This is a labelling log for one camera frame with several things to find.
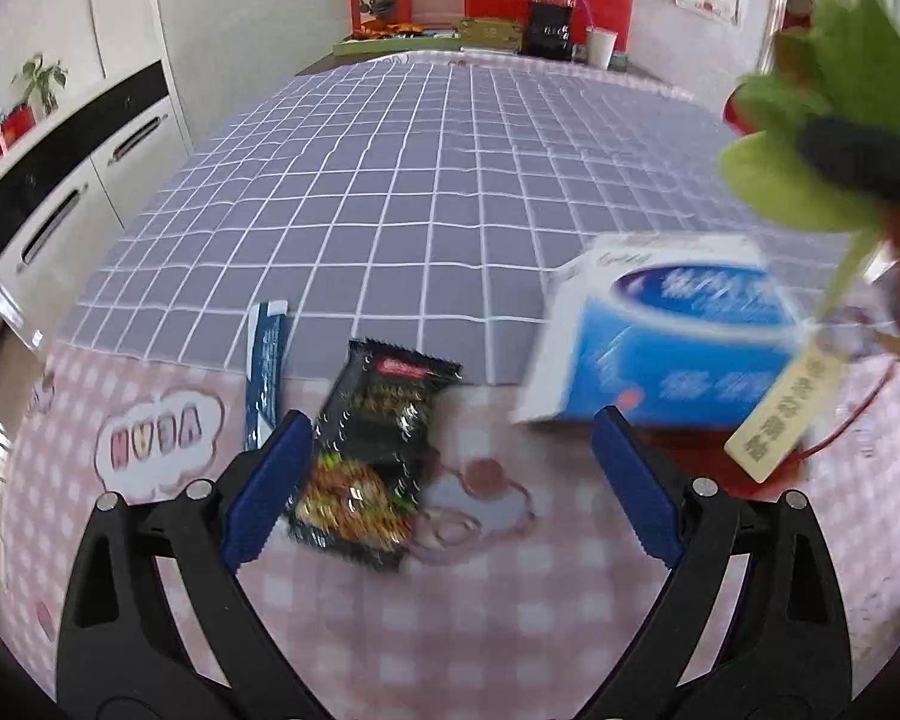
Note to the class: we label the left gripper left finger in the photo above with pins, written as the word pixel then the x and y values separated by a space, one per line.
pixel 155 622

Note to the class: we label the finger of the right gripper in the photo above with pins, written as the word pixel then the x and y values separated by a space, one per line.
pixel 856 156

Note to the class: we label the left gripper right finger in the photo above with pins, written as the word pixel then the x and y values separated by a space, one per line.
pixel 750 621

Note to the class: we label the green leaf toy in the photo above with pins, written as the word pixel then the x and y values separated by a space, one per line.
pixel 844 64

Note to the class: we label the blue white medicine box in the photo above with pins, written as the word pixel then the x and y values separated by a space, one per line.
pixel 682 331

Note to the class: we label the black snack wrapper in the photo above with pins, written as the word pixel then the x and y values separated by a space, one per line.
pixel 362 494

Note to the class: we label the pink checkered tablecloth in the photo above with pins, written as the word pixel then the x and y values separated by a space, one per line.
pixel 525 625

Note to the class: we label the white paper cup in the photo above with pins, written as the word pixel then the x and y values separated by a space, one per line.
pixel 600 47

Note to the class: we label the blue narrow sachet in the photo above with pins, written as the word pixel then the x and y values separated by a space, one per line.
pixel 266 341

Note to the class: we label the white sideboard cabinet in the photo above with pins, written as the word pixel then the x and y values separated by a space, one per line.
pixel 71 185

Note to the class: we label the purple grid tablecloth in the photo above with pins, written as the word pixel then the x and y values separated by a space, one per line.
pixel 420 201

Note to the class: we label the red framed picture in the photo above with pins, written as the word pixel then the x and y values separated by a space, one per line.
pixel 377 15

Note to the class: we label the potted green plant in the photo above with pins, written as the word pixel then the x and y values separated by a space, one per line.
pixel 41 81

